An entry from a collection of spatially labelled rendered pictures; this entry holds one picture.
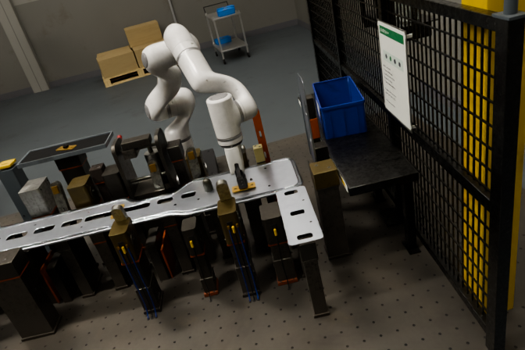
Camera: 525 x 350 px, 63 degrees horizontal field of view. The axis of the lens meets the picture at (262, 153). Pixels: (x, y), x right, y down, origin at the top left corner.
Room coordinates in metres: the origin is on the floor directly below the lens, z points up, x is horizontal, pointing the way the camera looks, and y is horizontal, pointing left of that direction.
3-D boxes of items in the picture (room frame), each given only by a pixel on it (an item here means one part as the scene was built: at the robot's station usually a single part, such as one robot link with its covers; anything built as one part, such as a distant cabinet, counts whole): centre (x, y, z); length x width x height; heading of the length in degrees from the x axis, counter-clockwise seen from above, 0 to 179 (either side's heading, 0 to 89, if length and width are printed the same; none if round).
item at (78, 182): (1.52, 0.72, 0.89); 0.12 x 0.08 x 0.38; 0
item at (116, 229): (1.16, 0.50, 0.87); 0.12 x 0.07 x 0.35; 0
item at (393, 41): (1.25, -0.46, 1.30); 0.23 x 0.02 x 0.31; 0
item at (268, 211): (1.14, 0.02, 0.84); 0.12 x 0.07 x 0.28; 0
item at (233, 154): (1.30, 0.09, 1.14); 0.10 x 0.07 x 0.11; 0
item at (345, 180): (1.55, -0.34, 1.02); 0.90 x 0.22 x 0.03; 0
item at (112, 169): (1.56, 0.59, 0.89); 0.12 x 0.07 x 0.38; 0
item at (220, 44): (7.67, 0.12, 0.44); 0.94 x 0.55 x 0.88; 5
